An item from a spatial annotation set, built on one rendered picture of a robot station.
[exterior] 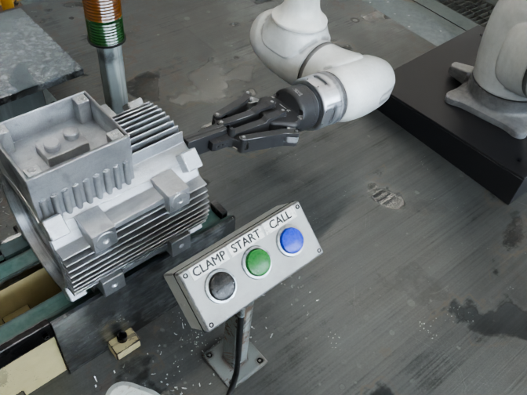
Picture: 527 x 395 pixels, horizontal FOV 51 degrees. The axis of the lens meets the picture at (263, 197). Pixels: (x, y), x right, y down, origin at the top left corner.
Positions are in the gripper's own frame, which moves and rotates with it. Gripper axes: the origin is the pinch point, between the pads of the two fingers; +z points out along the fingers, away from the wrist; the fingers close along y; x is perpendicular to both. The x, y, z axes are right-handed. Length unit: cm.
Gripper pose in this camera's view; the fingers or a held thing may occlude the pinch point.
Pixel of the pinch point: (204, 141)
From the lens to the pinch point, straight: 80.1
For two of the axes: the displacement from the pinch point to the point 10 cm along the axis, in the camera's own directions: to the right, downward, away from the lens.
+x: -1.9, 7.3, 6.6
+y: 6.5, 5.9, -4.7
